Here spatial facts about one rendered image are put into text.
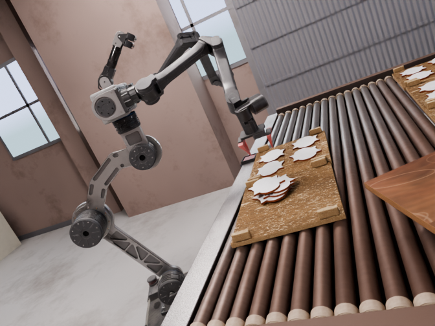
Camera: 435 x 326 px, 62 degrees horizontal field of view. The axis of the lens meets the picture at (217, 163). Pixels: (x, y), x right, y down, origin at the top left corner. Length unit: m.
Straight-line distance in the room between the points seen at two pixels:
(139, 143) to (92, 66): 2.61
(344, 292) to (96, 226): 1.52
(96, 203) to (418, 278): 1.75
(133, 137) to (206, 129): 2.22
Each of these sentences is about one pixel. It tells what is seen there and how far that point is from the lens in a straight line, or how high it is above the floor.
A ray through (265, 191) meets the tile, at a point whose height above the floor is 0.98.
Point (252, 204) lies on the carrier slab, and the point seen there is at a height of 0.94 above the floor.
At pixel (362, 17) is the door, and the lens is 4.29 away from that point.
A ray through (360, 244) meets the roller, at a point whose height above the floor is 0.92.
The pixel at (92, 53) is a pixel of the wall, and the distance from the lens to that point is 4.48.
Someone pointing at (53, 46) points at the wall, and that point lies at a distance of 4.74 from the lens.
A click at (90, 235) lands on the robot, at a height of 0.86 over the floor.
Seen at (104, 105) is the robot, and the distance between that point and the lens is 1.72.
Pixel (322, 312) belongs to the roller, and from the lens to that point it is 0.83.
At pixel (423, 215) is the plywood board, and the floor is 1.04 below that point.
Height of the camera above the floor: 1.47
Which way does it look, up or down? 16 degrees down
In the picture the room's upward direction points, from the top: 24 degrees counter-clockwise
